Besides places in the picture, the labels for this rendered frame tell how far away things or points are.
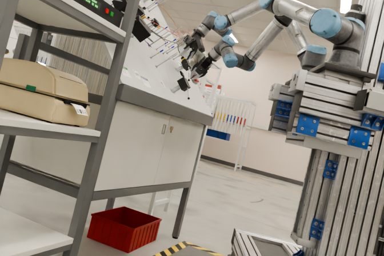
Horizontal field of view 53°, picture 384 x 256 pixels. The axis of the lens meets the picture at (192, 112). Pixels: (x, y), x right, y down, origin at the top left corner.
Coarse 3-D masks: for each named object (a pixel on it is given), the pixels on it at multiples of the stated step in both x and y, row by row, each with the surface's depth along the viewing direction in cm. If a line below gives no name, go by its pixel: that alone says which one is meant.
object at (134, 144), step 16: (128, 112) 174; (144, 112) 187; (112, 128) 165; (128, 128) 176; (144, 128) 190; (160, 128) 206; (112, 144) 167; (128, 144) 179; (144, 144) 193; (160, 144) 210; (112, 160) 170; (128, 160) 182; (144, 160) 197; (112, 176) 173; (128, 176) 185; (144, 176) 200
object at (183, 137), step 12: (180, 120) 227; (168, 132) 216; (180, 132) 231; (192, 132) 248; (168, 144) 219; (180, 144) 234; (192, 144) 252; (168, 156) 222; (180, 156) 238; (192, 156) 257; (168, 168) 226; (180, 168) 242; (192, 168) 262; (156, 180) 214; (168, 180) 229; (180, 180) 246
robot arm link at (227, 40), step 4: (228, 36) 221; (224, 40) 220; (228, 40) 219; (232, 40) 222; (220, 44) 222; (224, 44) 220; (228, 44) 220; (232, 44) 220; (216, 48) 224; (220, 48) 222; (216, 52) 224; (220, 52) 224
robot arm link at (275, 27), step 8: (272, 24) 210; (280, 24) 206; (288, 24) 207; (264, 32) 213; (272, 32) 210; (280, 32) 211; (256, 40) 218; (264, 40) 213; (272, 40) 213; (256, 48) 217; (264, 48) 216; (248, 56) 220; (256, 56) 219; (248, 64) 222
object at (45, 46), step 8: (24, 40) 183; (16, 48) 183; (24, 48) 183; (40, 48) 192; (48, 48) 197; (56, 48) 202; (16, 56) 182; (24, 56) 184; (64, 56) 209; (72, 56) 214; (80, 64) 222; (88, 64) 228; (96, 64) 235; (104, 72) 244
